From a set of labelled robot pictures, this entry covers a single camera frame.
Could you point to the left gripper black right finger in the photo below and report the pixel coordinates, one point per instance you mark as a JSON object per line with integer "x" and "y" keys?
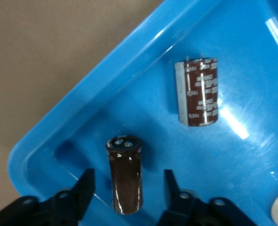
{"x": 195, "y": 212}

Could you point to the blue plastic tray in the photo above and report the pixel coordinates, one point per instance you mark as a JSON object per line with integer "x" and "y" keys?
{"x": 235, "y": 153}

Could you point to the short printed brown capacitor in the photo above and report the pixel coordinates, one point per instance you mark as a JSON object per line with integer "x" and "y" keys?
{"x": 200, "y": 94}

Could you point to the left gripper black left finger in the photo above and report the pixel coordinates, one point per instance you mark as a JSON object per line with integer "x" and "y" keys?
{"x": 58, "y": 209}

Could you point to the long plain brown capacitor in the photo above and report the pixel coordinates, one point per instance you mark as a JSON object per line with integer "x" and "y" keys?
{"x": 127, "y": 179}

